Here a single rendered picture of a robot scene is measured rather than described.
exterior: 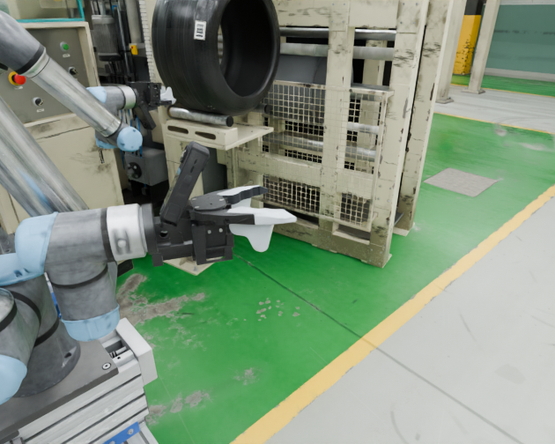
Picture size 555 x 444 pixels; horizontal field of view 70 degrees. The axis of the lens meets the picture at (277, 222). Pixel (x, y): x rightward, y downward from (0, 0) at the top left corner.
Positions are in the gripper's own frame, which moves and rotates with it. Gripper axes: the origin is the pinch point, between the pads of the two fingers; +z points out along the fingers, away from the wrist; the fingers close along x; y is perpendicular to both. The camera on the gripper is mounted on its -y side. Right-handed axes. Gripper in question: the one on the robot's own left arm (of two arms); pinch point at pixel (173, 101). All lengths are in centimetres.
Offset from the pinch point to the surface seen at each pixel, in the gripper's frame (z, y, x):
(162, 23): 2.7, 27.2, 7.2
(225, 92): 17.0, 4.2, -12.0
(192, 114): 18.6, -7.0, 7.9
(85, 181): -7, -41, 52
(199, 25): 4.1, 26.8, -10.0
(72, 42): -3, 18, 57
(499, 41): 949, 85, -8
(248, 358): -1, -101, -42
